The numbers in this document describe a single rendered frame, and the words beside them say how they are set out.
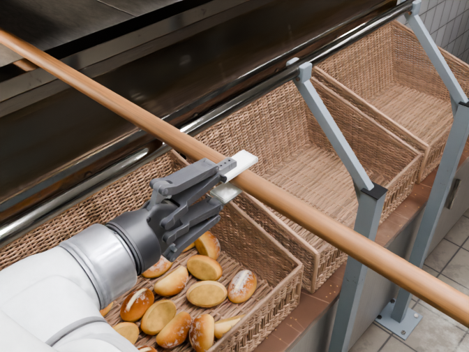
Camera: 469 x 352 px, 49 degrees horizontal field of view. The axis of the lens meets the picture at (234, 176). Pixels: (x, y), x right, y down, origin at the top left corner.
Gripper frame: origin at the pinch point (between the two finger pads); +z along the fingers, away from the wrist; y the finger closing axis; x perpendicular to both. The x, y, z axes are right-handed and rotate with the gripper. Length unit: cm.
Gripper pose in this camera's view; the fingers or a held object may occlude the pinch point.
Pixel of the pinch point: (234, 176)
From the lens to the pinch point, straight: 73.6
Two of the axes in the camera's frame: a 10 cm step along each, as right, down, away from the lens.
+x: 7.2, 4.4, -5.4
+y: 0.0, 7.8, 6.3
